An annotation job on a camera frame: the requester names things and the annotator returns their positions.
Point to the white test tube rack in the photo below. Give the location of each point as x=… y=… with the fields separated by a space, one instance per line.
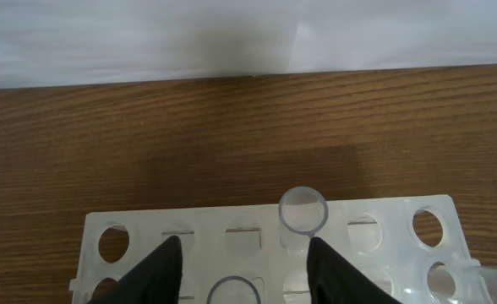
x=214 y=219

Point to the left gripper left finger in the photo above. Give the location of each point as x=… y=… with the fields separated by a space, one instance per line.
x=155 y=278

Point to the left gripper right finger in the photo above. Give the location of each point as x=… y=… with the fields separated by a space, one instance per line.
x=337 y=283

